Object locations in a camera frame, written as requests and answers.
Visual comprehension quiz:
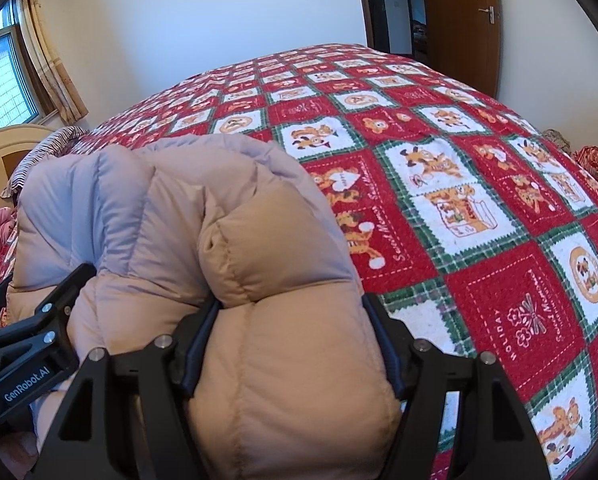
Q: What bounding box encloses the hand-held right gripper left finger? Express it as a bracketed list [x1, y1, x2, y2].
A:
[29, 300, 222, 480]

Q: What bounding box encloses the grey patterned cloth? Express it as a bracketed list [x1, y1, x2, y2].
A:
[543, 129, 572, 154]

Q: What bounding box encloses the window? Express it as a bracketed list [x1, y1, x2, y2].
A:
[0, 25, 42, 136]

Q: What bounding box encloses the beige curtain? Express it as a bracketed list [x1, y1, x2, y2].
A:
[16, 0, 90, 123]

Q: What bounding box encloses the red flowered cloth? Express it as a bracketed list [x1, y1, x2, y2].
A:
[574, 145, 598, 184]

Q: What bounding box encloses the red checked printed blanket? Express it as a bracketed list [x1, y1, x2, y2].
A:
[66, 42, 598, 480]

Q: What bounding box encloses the beige puffer jacket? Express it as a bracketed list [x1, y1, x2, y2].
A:
[0, 132, 404, 480]

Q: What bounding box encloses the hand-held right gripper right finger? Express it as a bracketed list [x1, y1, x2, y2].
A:
[361, 292, 552, 480]

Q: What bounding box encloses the striped pillow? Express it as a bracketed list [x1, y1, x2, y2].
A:
[1, 126, 90, 198]

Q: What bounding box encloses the brown wooden door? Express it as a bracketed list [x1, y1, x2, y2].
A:
[431, 0, 502, 98]

